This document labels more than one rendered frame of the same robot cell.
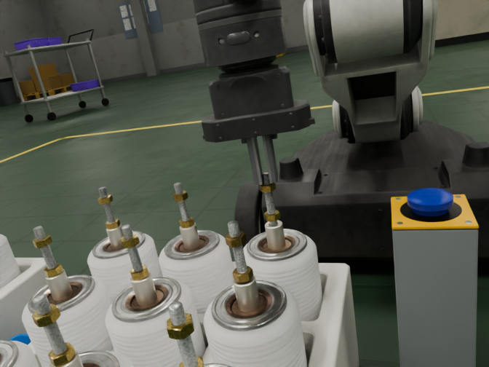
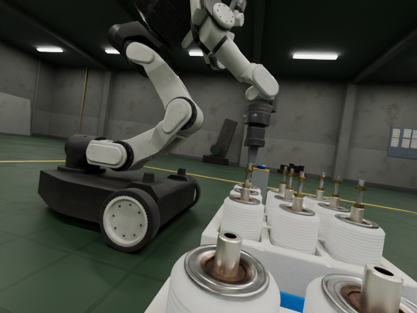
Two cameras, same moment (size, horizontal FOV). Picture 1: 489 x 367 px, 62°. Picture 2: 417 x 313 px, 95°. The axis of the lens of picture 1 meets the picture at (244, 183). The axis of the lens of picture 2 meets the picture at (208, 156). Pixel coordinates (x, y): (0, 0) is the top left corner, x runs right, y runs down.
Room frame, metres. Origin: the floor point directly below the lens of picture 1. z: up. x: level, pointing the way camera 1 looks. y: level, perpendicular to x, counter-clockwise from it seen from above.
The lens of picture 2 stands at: (0.70, 0.64, 0.35)
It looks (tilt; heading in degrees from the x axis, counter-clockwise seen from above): 1 degrees down; 262
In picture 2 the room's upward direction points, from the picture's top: 8 degrees clockwise
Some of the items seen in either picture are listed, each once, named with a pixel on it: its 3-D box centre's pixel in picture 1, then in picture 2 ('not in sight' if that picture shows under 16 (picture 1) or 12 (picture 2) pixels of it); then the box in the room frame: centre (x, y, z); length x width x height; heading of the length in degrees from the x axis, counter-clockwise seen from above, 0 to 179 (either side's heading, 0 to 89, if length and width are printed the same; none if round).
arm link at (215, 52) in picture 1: (249, 76); (255, 130); (0.45, -0.03, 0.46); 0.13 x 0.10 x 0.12; 81
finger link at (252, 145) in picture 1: (252, 157); (252, 154); (0.45, -0.01, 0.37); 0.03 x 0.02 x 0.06; 171
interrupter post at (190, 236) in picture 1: (190, 236); not in sight; (0.49, 0.08, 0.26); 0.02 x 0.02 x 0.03
